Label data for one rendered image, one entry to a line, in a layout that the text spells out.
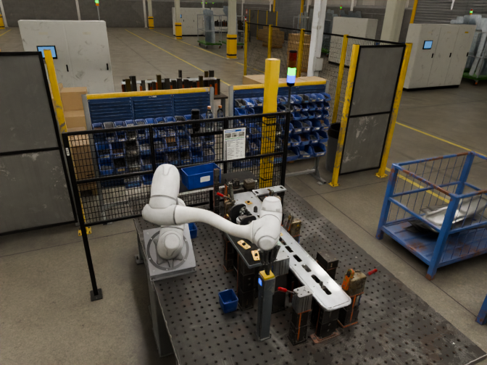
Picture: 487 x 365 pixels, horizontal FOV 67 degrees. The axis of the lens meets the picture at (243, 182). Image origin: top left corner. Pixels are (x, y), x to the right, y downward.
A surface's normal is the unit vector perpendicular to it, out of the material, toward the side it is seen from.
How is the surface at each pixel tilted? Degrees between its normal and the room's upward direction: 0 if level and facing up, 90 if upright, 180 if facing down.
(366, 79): 90
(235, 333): 0
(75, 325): 0
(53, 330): 0
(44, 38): 90
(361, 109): 91
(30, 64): 90
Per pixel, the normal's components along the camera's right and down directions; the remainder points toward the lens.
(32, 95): 0.41, 0.41
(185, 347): 0.03, -0.90
